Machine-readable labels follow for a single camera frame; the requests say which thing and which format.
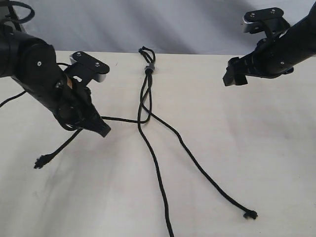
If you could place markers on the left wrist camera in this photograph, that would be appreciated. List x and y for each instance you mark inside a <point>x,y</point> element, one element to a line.
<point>87,68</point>

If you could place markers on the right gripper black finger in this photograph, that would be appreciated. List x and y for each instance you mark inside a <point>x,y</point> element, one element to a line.
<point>232,76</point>

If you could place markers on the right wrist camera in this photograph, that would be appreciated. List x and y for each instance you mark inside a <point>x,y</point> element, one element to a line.
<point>268,20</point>

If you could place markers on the black stand pole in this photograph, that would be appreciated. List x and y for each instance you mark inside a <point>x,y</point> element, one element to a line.
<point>9,11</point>

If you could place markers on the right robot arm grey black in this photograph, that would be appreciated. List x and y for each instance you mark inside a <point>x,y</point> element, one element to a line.
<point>304,34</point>

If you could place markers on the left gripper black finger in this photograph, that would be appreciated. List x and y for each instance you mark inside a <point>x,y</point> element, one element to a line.
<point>93,122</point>

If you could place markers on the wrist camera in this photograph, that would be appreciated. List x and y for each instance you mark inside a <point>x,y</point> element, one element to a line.
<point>268,20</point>
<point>87,68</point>

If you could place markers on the grey cable connector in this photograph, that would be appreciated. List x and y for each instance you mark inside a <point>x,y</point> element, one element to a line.
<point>150,68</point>

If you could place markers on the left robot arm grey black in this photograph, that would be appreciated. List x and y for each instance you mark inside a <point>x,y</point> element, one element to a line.
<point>32,63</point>

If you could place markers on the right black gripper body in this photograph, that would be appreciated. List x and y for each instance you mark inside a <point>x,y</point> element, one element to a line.
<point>271,58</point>

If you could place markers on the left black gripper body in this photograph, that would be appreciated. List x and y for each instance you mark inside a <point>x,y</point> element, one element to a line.
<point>66,97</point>

